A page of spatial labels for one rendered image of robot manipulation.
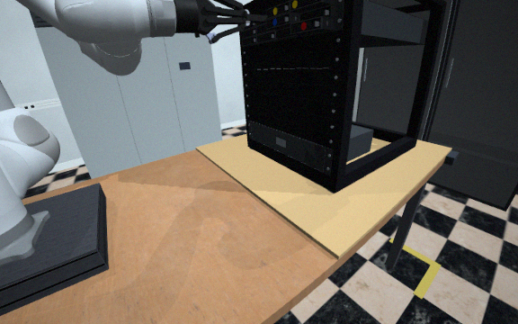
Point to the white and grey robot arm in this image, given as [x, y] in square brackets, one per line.
[28, 152]

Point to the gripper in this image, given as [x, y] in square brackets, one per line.
[203, 19]

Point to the tan flat board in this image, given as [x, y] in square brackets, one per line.
[335, 221]

